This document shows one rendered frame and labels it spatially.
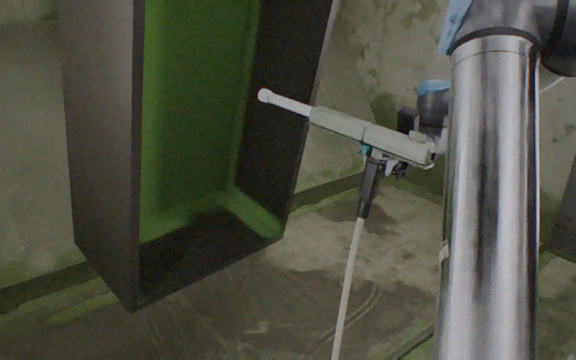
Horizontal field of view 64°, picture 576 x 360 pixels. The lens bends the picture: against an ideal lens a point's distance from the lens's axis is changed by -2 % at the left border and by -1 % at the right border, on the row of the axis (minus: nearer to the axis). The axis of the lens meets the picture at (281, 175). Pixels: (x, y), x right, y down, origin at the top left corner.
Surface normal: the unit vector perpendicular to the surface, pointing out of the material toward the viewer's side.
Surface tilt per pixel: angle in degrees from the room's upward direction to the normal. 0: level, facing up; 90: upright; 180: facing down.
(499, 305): 49
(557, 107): 90
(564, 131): 90
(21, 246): 57
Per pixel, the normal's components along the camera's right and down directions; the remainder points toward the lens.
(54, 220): 0.55, -0.22
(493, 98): -0.36, -0.34
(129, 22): -0.70, 0.26
